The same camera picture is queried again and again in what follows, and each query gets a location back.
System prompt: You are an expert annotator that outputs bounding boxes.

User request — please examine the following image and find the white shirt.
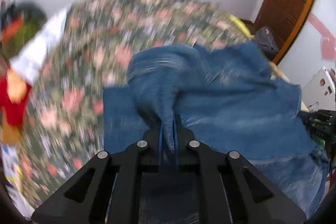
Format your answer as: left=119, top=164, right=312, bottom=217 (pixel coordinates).
left=9, top=6, right=70, bottom=86

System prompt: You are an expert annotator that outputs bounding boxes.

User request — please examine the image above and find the green cloth covered stand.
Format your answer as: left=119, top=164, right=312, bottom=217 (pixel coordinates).
left=1, top=20, right=42, bottom=60

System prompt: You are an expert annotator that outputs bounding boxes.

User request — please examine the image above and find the orange box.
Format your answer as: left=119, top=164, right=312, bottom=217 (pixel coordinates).
left=1, top=18, right=23, bottom=44

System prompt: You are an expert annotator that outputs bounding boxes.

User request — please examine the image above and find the floral bedspread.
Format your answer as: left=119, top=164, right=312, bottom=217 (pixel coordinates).
left=18, top=0, right=250, bottom=208

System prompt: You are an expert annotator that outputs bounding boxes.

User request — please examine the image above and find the blue denim jacket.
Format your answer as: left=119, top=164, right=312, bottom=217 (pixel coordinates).
left=103, top=43, right=329, bottom=216

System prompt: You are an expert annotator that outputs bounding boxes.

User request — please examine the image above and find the red plush toy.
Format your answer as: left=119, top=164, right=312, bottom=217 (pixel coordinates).
left=1, top=68, right=31, bottom=127

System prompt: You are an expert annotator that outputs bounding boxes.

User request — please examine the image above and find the grey backpack on floor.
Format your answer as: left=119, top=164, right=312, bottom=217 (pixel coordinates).
left=253, top=27, right=278, bottom=60

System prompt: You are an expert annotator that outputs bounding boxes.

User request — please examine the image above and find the grey neck pillow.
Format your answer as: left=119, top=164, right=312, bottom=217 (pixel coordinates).
left=15, top=1, right=47, bottom=23

